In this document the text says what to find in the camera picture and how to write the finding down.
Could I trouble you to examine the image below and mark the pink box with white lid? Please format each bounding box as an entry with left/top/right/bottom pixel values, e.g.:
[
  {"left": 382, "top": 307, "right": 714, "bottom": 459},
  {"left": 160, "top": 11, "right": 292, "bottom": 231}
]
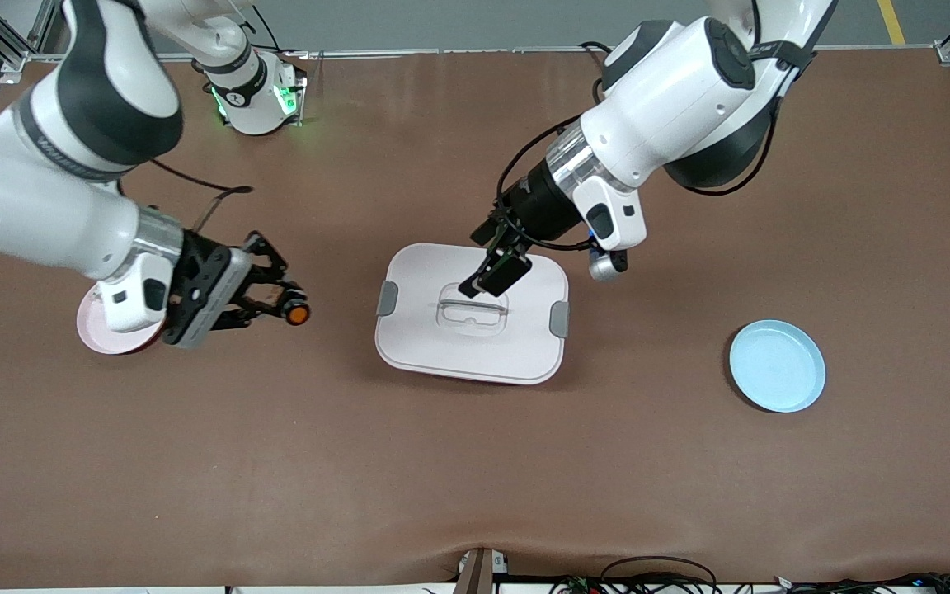
[{"left": 374, "top": 243, "right": 571, "bottom": 386}]

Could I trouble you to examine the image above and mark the pale pink round plate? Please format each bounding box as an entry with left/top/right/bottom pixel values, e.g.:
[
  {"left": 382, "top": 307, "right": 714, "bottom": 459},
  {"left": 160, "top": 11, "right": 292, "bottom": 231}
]
[{"left": 77, "top": 280, "right": 167, "bottom": 356}]

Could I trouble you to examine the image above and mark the light blue round plate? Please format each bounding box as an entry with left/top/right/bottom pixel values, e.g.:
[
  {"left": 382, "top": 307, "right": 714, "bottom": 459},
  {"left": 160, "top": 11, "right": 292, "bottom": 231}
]
[{"left": 729, "top": 320, "right": 827, "bottom": 413}]

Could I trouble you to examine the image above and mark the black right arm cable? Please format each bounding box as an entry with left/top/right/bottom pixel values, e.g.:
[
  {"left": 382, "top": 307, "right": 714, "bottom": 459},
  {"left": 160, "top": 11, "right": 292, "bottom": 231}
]
[{"left": 148, "top": 159, "right": 255, "bottom": 233}]

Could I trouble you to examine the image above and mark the metal bracket at table edge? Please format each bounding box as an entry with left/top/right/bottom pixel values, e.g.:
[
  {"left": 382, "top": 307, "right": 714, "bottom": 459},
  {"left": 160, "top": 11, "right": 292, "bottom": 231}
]
[{"left": 454, "top": 549, "right": 510, "bottom": 594}]

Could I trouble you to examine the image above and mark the black cable tangle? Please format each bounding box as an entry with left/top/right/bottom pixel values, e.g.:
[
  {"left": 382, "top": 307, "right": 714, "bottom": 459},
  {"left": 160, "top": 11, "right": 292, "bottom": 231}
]
[{"left": 549, "top": 556, "right": 950, "bottom": 594}]

